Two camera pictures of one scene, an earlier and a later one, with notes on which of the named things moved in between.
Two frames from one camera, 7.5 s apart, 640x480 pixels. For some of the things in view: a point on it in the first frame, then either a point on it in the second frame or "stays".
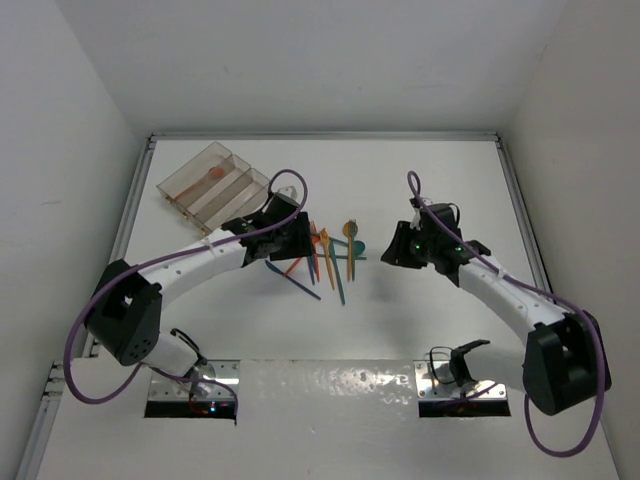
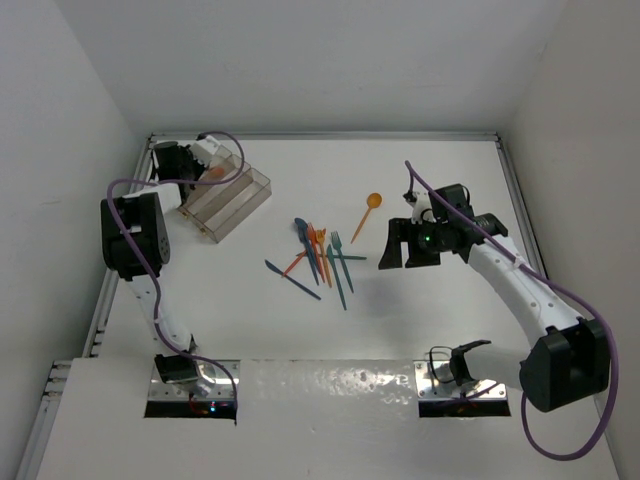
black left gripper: [301, 245] -> [186, 154]
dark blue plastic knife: [292, 280] stays
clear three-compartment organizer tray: [213, 186] stays
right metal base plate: [435, 380] stays
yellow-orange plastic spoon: [346, 231] -> [374, 200]
